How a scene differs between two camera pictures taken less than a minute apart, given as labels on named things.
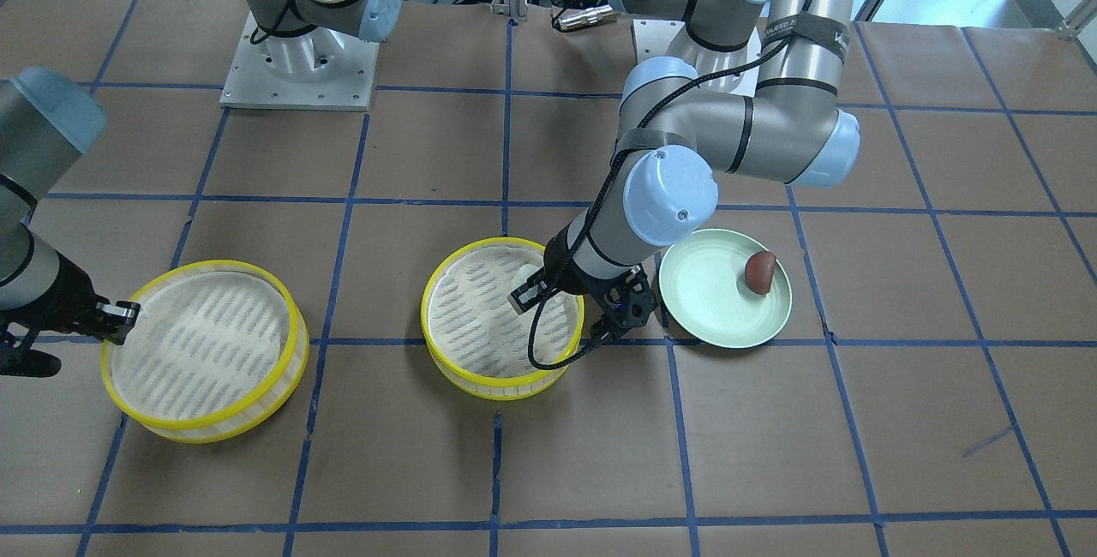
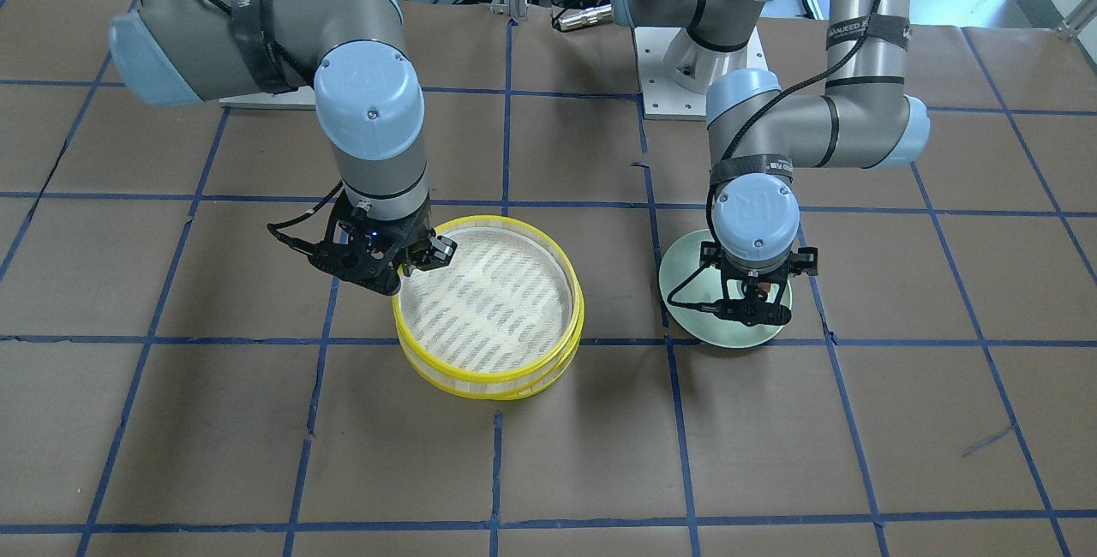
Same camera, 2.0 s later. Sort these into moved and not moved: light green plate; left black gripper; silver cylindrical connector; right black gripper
Moved: right black gripper; left black gripper
Not moved: silver cylindrical connector; light green plate
